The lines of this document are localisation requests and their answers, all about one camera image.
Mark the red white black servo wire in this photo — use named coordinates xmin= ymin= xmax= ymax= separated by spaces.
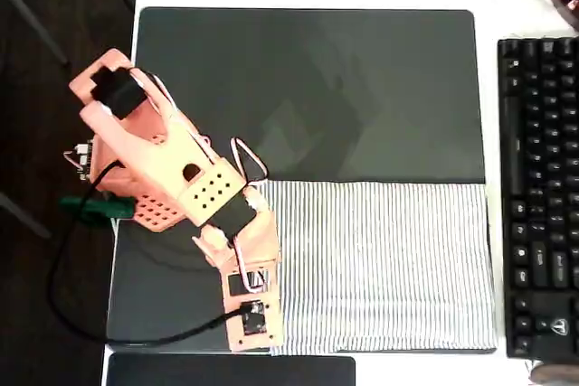
xmin=229 ymin=136 xmax=269 ymax=184

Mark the striped grey white cloth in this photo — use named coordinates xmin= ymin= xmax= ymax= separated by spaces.
xmin=260 ymin=180 xmax=497 ymax=356

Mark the controller circuit board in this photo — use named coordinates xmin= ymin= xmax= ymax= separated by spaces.
xmin=62 ymin=139 xmax=95 ymax=182

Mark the grey metal chair leg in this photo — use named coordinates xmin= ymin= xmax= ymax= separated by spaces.
xmin=0 ymin=0 xmax=71 ymax=66
xmin=0 ymin=190 xmax=52 ymax=240

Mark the black camera cable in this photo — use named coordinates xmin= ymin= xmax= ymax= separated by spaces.
xmin=47 ymin=160 xmax=254 ymax=344

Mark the green clamp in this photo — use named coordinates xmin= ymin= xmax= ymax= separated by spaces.
xmin=58 ymin=195 xmax=137 ymax=223

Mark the brown object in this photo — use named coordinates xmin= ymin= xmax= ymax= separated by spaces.
xmin=527 ymin=360 xmax=579 ymax=386

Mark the orange gripper camera mount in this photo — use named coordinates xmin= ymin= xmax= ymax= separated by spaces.
xmin=224 ymin=298 xmax=285 ymax=353

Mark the black tablet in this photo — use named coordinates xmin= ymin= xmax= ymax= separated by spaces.
xmin=106 ymin=354 xmax=357 ymax=386

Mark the white paper sheet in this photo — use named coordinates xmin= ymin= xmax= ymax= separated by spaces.
xmin=451 ymin=0 xmax=575 ymax=39

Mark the orange robot base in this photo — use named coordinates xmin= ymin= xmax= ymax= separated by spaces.
xmin=89 ymin=137 xmax=183 ymax=233

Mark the black desk mat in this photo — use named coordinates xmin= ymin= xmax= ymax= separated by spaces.
xmin=106 ymin=6 xmax=498 ymax=355

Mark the black keyboard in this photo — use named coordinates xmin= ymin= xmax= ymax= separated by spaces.
xmin=496 ymin=36 xmax=579 ymax=360

